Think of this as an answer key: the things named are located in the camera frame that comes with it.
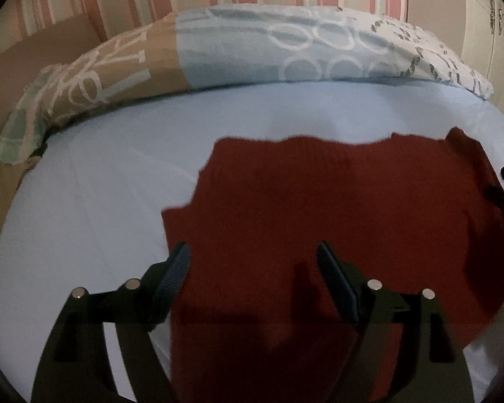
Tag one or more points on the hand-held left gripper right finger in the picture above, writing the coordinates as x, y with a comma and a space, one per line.
340, 277

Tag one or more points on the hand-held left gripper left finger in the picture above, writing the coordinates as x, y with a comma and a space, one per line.
174, 277

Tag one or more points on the dark red knit sweater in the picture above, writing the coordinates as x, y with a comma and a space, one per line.
298, 201

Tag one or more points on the bed with light blue sheet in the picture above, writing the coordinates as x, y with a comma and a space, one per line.
109, 184

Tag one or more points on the white ornate wardrobe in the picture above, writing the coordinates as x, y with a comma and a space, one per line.
493, 29

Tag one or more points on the tan cloth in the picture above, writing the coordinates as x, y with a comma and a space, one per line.
0, 205

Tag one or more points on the teal checked pillow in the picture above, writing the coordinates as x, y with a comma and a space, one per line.
14, 134

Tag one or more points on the pink padded headboard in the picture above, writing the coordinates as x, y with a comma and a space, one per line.
29, 54

